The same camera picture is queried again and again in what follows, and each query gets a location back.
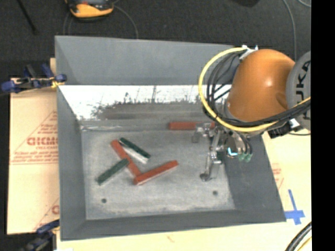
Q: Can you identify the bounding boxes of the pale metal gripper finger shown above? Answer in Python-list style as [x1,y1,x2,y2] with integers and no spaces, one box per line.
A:
[191,123,212,144]
[199,152,222,182]

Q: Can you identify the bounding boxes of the red-brown flat block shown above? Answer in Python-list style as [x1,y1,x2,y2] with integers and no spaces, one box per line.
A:
[110,139,142,178]
[168,121,216,131]
[132,160,180,186]

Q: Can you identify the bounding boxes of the grey metal bin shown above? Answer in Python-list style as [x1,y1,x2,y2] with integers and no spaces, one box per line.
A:
[54,35,286,242]

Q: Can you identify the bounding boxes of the dark green flat block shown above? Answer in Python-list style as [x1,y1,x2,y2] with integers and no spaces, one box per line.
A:
[118,137,152,165]
[95,158,130,186]

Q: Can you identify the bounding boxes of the brown cardboard board, red print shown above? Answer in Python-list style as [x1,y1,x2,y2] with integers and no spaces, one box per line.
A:
[6,58,61,235]

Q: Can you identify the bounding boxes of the black cylinder on white bracket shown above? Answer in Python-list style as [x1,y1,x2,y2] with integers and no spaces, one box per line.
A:
[267,119,299,139]

